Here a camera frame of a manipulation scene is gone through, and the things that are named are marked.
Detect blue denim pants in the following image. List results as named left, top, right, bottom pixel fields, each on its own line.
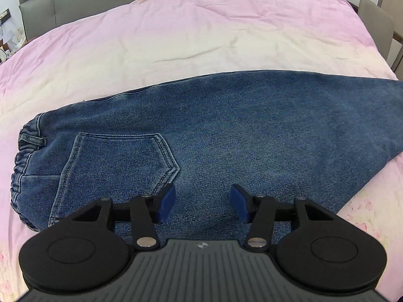
left=10, top=70, right=403, bottom=246

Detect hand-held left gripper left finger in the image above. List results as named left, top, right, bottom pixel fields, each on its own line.
left=64, top=184, right=176, bottom=250

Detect grey upholstered headboard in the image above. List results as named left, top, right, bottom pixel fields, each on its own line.
left=16, top=0, right=126, bottom=42

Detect pink floral bed blanket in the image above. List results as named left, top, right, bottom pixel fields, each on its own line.
left=0, top=0, right=403, bottom=299

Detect grey chair back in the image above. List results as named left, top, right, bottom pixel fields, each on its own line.
left=357, top=0, right=396, bottom=70

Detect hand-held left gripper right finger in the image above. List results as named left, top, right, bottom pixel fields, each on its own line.
left=230, top=184, right=339, bottom=250

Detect white papers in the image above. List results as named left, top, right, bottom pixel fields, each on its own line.
left=0, top=25, right=26, bottom=55

